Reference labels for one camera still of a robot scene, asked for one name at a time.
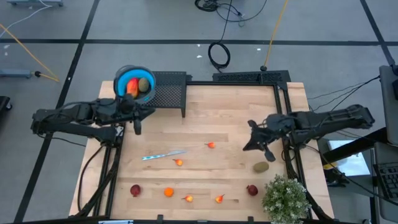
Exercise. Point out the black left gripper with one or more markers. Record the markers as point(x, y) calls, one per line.
point(132, 113)

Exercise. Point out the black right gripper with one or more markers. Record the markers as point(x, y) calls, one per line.
point(276, 127)

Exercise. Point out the brown green kiwi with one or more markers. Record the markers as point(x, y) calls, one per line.
point(261, 167)
point(143, 85)

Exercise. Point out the teal collapsible colander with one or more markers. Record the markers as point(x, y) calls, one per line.
point(122, 81)

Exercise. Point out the small red pepper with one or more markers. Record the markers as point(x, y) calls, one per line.
point(211, 145)

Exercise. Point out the dark red pomegranate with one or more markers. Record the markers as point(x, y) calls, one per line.
point(252, 190)
point(135, 190)

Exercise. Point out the orange fruit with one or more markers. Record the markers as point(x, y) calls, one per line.
point(168, 192)

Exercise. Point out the yellow orange toy pear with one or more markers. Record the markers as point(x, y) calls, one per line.
point(219, 199)
point(178, 162)
point(189, 198)

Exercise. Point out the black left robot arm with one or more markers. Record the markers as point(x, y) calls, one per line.
point(77, 112)

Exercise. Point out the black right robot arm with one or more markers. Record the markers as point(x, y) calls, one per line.
point(329, 119)

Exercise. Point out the black perforated metal stand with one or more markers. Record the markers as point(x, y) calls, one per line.
point(169, 93)

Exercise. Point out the potted green plant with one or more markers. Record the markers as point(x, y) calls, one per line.
point(286, 199)

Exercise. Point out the long narrow perforated black panel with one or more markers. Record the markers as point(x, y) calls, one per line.
point(236, 76)

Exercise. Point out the white sheet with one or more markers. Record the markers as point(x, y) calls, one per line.
point(351, 161)

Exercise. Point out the black diagonal bar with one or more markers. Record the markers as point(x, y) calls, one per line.
point(354, 144)

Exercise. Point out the white blue label plate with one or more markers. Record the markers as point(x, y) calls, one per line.
point(116, 222)

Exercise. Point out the black keyboard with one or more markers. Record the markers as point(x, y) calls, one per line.
point(388, 180)

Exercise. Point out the grey metal floor beam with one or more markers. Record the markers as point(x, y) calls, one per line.
point(35, 3)
point(15, 73)

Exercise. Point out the grey computer monitor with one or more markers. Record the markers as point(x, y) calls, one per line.
point(390, 109)

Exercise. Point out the black equipment base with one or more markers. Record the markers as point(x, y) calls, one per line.
point(4, 102)

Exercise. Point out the grey side desk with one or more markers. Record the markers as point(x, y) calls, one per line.
point(385, 211)

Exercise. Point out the black frame clip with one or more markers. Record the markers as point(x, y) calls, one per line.
point(160, 218)
point(250, 219)

